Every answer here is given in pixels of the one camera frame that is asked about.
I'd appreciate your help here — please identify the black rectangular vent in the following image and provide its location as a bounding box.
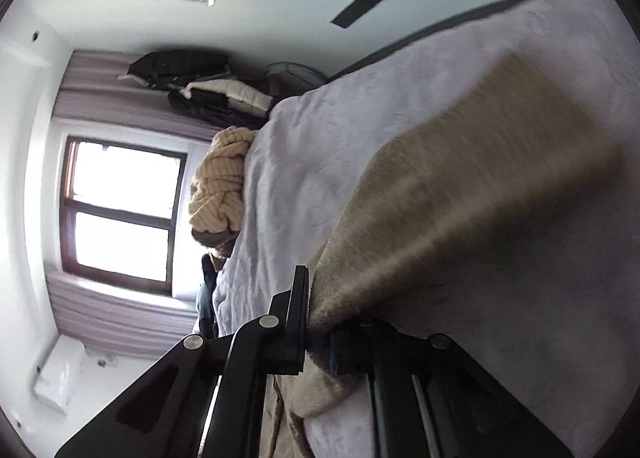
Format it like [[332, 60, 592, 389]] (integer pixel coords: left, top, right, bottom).
[[330, 0, 403, 29]]

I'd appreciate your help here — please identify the lavender embossed blanket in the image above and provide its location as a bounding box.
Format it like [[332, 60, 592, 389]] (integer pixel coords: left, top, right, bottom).
[[212, 0, 640, 458]]

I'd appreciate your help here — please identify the dark framed window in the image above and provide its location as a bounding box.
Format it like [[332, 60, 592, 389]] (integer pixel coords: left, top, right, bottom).
[[60, 135, 188, 296]]

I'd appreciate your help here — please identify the dark brown puffer jacket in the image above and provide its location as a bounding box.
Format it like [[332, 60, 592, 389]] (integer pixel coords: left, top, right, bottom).
[[167, 88, 266, 131]]

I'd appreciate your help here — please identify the cream striped garment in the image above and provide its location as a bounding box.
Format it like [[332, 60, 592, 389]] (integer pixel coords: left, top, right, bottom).
[[188, 126, 258, 235]]

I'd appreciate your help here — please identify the white puffer jacket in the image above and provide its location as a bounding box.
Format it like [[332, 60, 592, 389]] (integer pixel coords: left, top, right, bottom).
[[185, 78, 274, 120]]

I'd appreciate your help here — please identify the brown fuzzy garment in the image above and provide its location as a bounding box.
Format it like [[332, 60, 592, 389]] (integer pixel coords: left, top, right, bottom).
[[192, 230, 241, 260]]

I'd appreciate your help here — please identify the beige knit sweater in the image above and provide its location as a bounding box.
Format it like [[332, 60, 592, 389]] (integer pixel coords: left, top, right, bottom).
[[260, 52, 626, 458]]

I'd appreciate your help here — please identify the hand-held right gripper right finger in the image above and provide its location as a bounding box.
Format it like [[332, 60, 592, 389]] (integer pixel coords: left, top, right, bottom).
[[329, 317, 574, 458]]

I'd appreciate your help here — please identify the standing fan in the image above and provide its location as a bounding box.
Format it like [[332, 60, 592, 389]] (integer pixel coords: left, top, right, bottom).
[[265, 62, 327, 100]]

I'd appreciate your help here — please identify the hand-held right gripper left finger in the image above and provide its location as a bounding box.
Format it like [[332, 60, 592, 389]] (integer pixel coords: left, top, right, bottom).
[[55, 265, 309, 458]]

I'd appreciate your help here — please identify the black jacket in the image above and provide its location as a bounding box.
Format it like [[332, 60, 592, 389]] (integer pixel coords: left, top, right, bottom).
[[127, 50, 231, 89]]

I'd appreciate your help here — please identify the white air conditioner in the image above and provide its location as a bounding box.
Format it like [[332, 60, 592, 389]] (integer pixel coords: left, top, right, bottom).
[[34, 335, 87, 415]]

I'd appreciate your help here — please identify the mauve curtain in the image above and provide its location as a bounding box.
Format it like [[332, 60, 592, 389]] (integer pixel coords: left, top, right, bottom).
[[52, 50, 216, 144], [45, 272, 201, 360]]

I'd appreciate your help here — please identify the dark bed frame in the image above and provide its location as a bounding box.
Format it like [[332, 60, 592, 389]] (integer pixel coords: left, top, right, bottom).
[[325, 0, 566, 85]]

